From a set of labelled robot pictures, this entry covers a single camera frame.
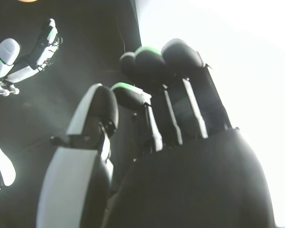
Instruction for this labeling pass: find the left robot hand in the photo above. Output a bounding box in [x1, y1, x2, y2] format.
[36, 38, 276, 228]

